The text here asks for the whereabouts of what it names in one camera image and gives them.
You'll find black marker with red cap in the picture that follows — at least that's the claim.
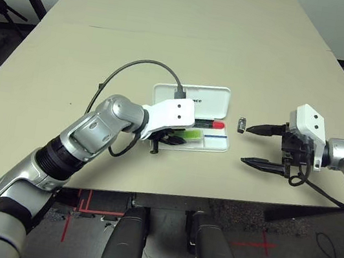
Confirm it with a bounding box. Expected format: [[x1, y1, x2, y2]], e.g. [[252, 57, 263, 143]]
[[193, 116, 226, 132]]

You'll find grey robot left leg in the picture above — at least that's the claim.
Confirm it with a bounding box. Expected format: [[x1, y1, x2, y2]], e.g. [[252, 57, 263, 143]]
[[102, 200, 151, 258]]

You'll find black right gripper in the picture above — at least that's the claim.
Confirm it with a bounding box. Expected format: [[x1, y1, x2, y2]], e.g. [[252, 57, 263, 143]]
[[239, 116, 319, 181]]

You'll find green highlighter pen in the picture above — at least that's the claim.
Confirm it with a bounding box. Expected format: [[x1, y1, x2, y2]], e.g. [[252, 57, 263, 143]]
[[180, 127, 206, 144]]

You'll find grey robot right leg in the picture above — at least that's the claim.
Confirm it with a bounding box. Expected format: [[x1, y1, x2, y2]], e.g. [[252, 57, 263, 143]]
[[182, 209, 249, 258]]

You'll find thin black floor cable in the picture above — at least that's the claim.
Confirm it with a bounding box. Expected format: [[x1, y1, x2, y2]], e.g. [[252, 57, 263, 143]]
[[312, 230, 344, 258]]

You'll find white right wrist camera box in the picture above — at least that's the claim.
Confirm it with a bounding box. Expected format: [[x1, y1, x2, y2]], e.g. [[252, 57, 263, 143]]
[[280, 101, 332, 173]]

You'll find left wrist camera USB cable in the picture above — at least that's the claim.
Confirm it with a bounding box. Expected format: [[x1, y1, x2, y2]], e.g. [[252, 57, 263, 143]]
[[84, 51, 192, 131]]

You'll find short black left gripper cable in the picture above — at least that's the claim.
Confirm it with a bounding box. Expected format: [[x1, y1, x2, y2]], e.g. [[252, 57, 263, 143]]
[[107, 127, 143, 161]]

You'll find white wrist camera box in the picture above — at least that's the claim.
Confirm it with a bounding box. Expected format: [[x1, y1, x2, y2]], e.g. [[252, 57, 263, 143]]
[[280, 101, 332, 173], [137, 91, 199, 149]]

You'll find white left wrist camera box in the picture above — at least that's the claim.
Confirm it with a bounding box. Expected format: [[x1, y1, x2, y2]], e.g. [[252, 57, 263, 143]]
[[137, 91, 199, 149]]

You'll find grey robot leg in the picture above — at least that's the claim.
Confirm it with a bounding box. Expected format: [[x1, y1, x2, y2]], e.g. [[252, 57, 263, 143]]
[[102, 200, 151, 258], [182, 209, 249, 258]]

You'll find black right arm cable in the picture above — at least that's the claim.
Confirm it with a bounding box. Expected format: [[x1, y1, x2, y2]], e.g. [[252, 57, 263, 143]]
[[276, 151, 344, 258]]

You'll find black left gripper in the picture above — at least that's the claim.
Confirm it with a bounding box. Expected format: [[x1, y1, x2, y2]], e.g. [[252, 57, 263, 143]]
[[147, 120, 197, 160]]

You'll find white plastic pencil case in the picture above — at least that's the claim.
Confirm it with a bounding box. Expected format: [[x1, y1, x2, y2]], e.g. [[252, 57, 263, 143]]
[[144, 75, 239, 160]]

